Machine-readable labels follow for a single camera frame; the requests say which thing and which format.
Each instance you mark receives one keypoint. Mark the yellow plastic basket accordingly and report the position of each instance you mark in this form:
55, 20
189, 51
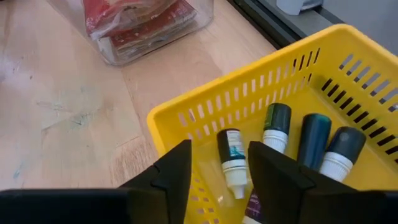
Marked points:
298, 96

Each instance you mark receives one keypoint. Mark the red snack packet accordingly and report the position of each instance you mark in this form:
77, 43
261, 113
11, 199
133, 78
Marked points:
105, 15
174, 21
140, 46

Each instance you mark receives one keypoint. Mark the purple label dropper bottle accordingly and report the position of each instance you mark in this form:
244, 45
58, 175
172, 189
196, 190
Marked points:
253, 205

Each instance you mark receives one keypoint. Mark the white bottle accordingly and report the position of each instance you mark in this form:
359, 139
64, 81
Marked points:
345, 143

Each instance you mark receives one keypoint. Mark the black metal table frame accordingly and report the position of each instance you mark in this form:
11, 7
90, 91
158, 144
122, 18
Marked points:
255, 18

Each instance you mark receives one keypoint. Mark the green label dropper bottle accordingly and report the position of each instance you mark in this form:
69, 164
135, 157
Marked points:
276, 118

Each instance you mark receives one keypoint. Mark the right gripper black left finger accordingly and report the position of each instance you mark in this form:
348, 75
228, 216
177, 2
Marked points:
168, 193

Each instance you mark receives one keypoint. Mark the clear plastic container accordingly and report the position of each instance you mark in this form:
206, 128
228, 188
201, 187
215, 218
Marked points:
205, 18

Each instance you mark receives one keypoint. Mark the teal label dropper bottle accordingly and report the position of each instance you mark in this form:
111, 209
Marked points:
231, 146

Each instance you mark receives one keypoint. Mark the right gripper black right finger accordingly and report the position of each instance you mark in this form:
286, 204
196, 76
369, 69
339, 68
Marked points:
286, 193

